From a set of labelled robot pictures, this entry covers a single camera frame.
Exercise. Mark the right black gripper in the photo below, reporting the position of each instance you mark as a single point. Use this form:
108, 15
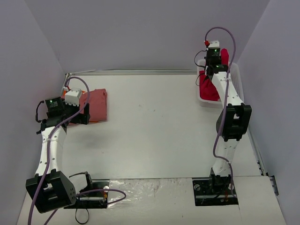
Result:
213, 54

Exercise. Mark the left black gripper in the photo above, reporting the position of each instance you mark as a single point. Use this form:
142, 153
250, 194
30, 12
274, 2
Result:
84, 114

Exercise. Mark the red t-shirt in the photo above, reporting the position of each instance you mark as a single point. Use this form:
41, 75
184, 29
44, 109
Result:
206, 88

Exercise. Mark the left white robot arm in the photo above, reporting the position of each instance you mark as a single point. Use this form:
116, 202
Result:
50, 189

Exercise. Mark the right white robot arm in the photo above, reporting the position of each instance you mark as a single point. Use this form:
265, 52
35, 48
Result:
231, 125

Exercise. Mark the white plastic basket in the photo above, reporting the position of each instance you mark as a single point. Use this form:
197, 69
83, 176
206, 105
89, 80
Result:
236, 77

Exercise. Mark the pink folded t-shirt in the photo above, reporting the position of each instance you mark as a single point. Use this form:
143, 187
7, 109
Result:
98, 105

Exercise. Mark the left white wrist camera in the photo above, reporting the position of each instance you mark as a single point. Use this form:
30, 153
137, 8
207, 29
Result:
72, 97

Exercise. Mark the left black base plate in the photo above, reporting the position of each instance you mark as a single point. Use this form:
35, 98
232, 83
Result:
94, 200

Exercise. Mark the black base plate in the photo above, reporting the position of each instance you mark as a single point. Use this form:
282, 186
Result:
205, 195
94, 200

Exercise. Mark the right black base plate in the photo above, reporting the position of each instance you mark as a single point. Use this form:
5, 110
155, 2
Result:
205, 195

